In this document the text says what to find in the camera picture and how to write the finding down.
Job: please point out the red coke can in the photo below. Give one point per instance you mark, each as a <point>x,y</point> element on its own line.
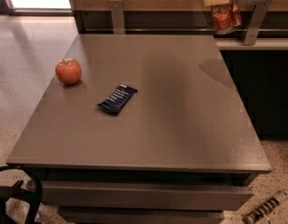
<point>226,18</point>

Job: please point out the dark blue snack bar wrapper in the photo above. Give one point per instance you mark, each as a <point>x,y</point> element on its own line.
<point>117,99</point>

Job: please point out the grey cabinet with drawers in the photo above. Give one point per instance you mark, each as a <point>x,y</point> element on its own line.
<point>181,151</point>

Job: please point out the red apple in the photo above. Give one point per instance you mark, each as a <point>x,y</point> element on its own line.
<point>68,71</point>

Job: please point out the striped tube on floor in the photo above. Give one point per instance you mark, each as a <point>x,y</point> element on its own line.
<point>266,208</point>

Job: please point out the black chair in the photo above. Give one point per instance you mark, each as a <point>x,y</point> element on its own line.
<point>33,198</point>

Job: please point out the right metal wall bracket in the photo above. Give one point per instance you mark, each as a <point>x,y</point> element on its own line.
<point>252,29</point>

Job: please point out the metal wall bracket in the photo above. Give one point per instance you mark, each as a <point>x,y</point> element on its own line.
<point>252,29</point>
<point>117,14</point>

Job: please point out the left metal wall bracket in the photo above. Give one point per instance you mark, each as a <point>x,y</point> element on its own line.
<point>117,14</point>

